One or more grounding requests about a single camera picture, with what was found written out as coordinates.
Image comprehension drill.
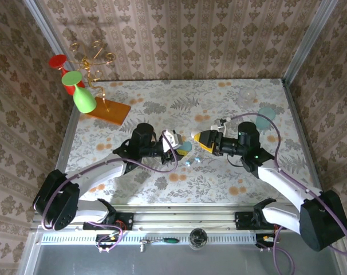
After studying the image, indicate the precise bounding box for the teal translucent cup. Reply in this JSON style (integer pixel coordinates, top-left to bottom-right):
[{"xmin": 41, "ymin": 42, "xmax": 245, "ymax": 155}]
[{"xmin": 255, "ymin": 107, "xmax": 277, "ymax": 132}]

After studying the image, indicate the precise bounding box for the floral patterned table cover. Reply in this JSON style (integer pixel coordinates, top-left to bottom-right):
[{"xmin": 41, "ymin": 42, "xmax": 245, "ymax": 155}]
[{"xmin": 58, "ymin": 78, "xmax": 320, "ymax": 206}]

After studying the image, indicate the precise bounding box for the clear plastic cup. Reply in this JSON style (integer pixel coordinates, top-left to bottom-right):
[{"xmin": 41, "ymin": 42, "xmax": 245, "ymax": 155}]
[{"xmin": 238, "ymin": 87, "xmax": 258, "ymax": 109}]

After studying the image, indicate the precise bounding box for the green plastic wine glass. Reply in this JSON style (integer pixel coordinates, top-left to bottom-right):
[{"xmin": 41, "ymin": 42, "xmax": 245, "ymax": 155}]
[{"xmin": 61, "ymin": 70, "xmax": 97, "ymax": 114}]

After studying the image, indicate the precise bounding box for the dark round dome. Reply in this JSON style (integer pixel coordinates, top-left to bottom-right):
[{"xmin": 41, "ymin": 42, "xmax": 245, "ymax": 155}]
[{"xmin": 188, "ymin": 227, "xmax": 208, "ymax": 250}]

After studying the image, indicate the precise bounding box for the red plastic wine glass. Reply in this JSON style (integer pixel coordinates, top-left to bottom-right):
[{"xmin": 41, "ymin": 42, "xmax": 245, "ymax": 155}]
[{"xmin": 49, "ymin": 54, "xmax": 86, "ymax": 96}]

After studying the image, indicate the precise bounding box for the gold wire stand wooden base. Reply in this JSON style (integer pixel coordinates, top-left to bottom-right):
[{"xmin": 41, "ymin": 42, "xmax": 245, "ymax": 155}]
[{"xmin": 69, "ymin": 40, "xmax": 132, "ymax": 126}]

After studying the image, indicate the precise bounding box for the aluminium table side rail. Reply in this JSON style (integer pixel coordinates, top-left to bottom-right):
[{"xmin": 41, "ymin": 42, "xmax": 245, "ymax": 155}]
[
  {"xmin": 49, "ymin": 108, "xmax": 80, "ymax": 201},
  {"xmin": 283, "ymin": 81, "xmax": 329, "ymax": 203}
]

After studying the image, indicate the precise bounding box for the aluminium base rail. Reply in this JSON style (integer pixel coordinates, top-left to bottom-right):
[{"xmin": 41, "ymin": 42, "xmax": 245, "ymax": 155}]
[{"xmin": 30, "ymin": 203, "xmax": 303, "ymax": 231}]

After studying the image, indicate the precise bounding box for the ratchet tool green handle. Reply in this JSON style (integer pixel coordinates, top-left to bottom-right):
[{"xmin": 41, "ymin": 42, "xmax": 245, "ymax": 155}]
[{"xmin": 139, "ymin": 237, "xmax": 180, "ymax": 246}]

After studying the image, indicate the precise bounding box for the power connector with wires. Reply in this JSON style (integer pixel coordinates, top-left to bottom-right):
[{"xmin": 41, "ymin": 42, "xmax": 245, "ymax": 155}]
[
  {"xmin": 255, "ymin": 233, "xmax": 277, "ymax": 252},
  {"xmin": 95, "ymin": 233, "xmax": 123, "ymax": 252}
]

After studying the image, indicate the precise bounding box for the white slotted cable duct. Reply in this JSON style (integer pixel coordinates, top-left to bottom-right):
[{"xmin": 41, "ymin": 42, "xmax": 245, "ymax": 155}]
[{"xmin": 40, "ymin": 231, "xmax": 259, "ymax": 246}]

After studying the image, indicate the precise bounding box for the aluminium frame post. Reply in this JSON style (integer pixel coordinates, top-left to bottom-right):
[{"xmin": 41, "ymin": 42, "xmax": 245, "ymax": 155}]
[
  {"xmin": 281, "ymin": 0, "xmax": 339, "ymax": 87},
  {"xmin": 22, "ymin": 0, "xmax": 80, "ymax": 115}
]

